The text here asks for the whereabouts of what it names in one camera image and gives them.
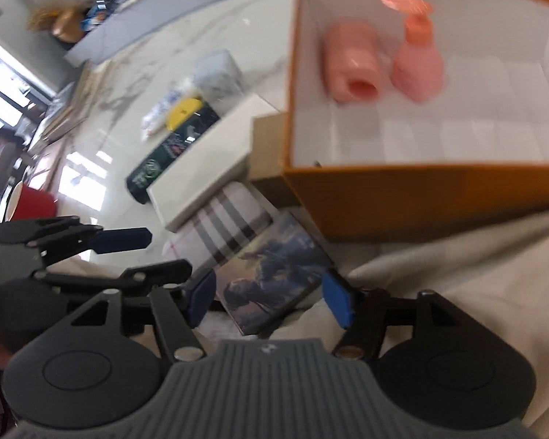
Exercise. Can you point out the striped plaid box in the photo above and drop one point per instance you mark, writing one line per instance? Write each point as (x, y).
(228, 224)

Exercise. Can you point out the grey counter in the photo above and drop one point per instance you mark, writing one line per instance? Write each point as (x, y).
(164, 18)

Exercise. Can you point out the beige cloth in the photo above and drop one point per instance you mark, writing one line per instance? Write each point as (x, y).
(462, 265)

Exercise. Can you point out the light wooden box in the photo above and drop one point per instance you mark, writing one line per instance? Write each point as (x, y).
(272, 155)

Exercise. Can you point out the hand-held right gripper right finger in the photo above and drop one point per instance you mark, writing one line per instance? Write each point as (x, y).
(341, 299)

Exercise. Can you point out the orange cardboard box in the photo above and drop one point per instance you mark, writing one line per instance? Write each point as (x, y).
(421, 100)

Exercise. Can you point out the gold vase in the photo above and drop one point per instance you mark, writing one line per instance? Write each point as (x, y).
(68, 25)

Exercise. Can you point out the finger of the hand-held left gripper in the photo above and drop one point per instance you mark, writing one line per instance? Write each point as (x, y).
(155, 273)
(119, 240)

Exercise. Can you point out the clear plastic container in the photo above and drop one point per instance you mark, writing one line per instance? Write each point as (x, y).
(219, 75)

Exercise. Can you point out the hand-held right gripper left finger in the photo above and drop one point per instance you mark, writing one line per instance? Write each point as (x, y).
(201, 297)

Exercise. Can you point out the white flat box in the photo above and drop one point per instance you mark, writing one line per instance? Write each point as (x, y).
(210, 164)

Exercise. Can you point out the white plastic packet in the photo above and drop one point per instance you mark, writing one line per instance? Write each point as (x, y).
(164, 107)

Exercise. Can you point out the black tube with yellow cap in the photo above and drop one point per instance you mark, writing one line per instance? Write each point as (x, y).
(174, 146)

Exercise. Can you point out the pink pump bottle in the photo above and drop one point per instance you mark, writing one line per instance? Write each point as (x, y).
(416, 57)

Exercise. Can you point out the red cup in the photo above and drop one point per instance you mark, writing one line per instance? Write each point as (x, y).
(29, 203)

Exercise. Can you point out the pink cylindrical bottle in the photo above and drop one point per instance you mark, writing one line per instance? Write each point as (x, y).
(350, 61)

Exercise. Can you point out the picture book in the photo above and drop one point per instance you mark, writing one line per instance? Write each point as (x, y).
(270, 274)

